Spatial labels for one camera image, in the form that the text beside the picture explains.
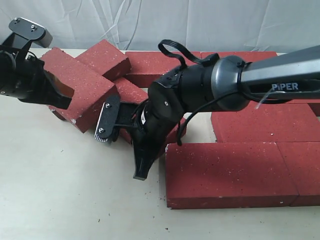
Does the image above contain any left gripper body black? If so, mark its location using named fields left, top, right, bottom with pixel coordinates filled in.
left=0, top=56, right=45, bottom=103

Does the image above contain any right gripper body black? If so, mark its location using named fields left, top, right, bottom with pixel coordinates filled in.
left=131, top=100, right=184, bottom=150

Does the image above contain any red brick large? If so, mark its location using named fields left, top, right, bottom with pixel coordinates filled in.
left=40, top=47, right=118, bottom=133
left=165, top=142, right=299, bottom=210

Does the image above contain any red brick angled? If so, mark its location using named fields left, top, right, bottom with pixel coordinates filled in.
left=76, top=39, right=132, bottom=82
left=113, top=77, right=178, bottom=146

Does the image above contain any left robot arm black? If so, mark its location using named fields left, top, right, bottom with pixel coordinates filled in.
left=0, top=45, right=75, bottom=110

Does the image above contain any red brick back row left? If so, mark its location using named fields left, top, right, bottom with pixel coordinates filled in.
left=124, top=51, right=202, bottom=89

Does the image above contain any red brick third row right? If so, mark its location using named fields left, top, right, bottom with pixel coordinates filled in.
left=211, top=102, right=320, bottom=143

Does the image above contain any red brick back row right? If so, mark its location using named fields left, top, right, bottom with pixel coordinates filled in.
left=217, top=51, right=278, bottom=64

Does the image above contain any red brick front large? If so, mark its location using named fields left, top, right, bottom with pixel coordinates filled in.
left=165, top=142, right=299, bottom=210

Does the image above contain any red brick front right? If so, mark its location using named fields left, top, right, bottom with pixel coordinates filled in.
left=276, top=142, right=320, bottom=207

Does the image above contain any red brick second row right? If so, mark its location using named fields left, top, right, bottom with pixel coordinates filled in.
left=288, top=99, right=320, bottom=117

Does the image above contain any white fabric backdrop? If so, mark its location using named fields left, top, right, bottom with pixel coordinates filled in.
left=0, top=0, right=320, bottom=53

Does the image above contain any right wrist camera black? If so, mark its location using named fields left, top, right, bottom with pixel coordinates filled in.
left=94, top=94, right=138, bottom=143

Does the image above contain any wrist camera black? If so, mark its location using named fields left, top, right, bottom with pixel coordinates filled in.
left=3, top=17, right=53, bottom=49
left=94, top=94, right=138, bottom=143

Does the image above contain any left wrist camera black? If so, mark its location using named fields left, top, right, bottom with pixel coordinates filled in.
left=3, top=17, right=53, bottom=49

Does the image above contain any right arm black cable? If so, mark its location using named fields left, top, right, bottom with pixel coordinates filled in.
left=157, top=39, right=221, bottom=147

